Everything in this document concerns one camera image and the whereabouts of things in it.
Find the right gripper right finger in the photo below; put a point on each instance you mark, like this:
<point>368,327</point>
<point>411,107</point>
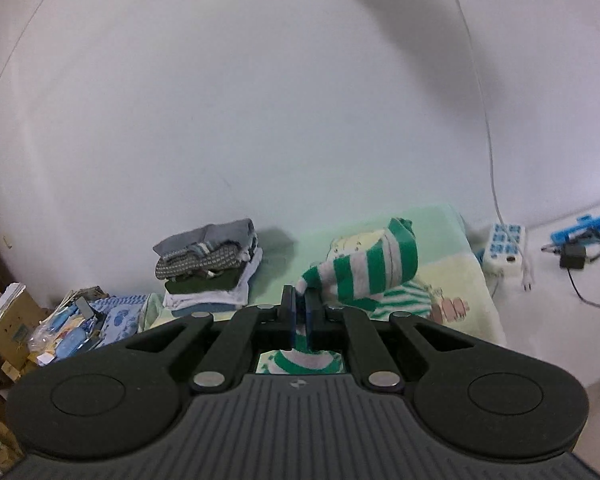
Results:
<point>314,319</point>

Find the blue plastic tool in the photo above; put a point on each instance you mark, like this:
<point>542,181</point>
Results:
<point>585,225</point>

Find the blue folded garment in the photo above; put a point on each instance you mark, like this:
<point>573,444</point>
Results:
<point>213,308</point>

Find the dark grey striped knit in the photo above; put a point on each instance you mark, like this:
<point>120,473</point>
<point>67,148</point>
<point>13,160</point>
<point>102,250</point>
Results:
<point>226,257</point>

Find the dark green folded garment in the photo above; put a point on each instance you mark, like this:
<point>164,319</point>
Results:
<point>203,282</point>

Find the white folded garment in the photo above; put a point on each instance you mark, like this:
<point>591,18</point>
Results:
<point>237,296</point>

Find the pastel bear print blanket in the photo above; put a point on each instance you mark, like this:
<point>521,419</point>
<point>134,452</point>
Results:
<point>447,267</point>

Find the black power adapter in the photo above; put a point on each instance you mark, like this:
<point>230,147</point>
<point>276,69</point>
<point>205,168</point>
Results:
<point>572,257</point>

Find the green white striped shirt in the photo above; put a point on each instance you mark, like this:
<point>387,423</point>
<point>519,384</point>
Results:
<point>374,272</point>

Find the plastic bag of items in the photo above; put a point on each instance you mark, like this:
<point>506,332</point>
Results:
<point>74,325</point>

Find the blue patterned cloth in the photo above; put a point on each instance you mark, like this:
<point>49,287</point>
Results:
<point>121,315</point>

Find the white power strip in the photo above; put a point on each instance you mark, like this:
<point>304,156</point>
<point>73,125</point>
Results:
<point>503,252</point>

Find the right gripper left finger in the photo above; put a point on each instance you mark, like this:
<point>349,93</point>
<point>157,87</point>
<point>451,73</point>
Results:
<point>288,315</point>

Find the cardboard box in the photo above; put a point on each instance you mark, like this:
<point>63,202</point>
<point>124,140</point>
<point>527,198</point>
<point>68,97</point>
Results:
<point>20,315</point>

